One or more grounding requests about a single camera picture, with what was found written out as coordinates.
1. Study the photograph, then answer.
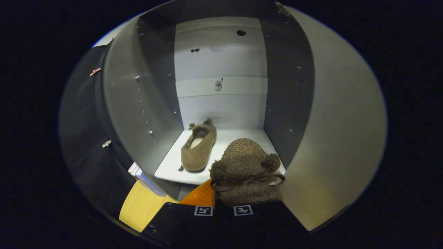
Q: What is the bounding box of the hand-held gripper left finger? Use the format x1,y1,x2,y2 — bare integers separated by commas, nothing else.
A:
140,178,215,248

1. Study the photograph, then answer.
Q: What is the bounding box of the blue book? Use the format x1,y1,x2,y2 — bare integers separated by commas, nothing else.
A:
135,169,167,197

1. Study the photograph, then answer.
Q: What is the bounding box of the brown fuzzy shoe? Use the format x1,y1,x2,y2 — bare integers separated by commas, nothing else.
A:
180,119,217,173
209,138,286,207

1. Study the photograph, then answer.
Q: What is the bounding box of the black backdrop cloth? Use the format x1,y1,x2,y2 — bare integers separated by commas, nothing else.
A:
59,45,156,222

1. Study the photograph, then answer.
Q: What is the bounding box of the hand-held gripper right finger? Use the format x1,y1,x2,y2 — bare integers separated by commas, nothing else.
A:
215,200,311,244

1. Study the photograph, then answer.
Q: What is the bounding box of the grey shoe cabinet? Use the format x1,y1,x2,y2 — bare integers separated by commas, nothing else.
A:
100,0,316,201

